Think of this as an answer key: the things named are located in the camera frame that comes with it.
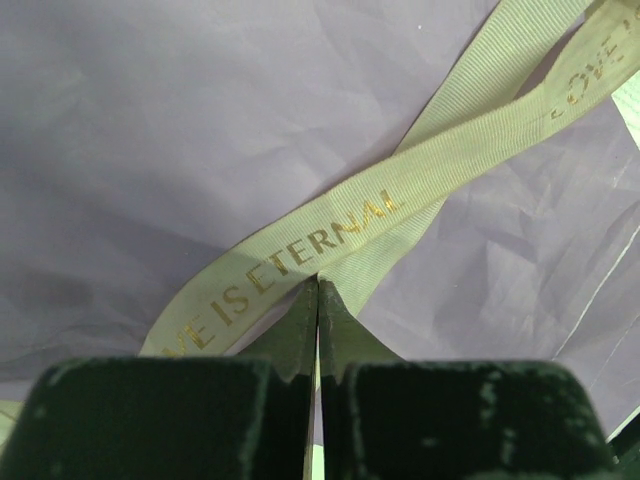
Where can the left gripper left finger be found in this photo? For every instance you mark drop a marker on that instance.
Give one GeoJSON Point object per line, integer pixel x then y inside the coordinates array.
{"type": "Point", "coordinates": [246, 416]}

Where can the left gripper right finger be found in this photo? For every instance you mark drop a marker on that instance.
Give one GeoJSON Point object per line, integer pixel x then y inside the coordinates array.
{"type": "Point", "coordinates": [389, 418]}

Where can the cream ribbon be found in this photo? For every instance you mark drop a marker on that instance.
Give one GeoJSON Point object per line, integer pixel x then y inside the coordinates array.
{"type": "Point", "coordinates": [532, 69]}

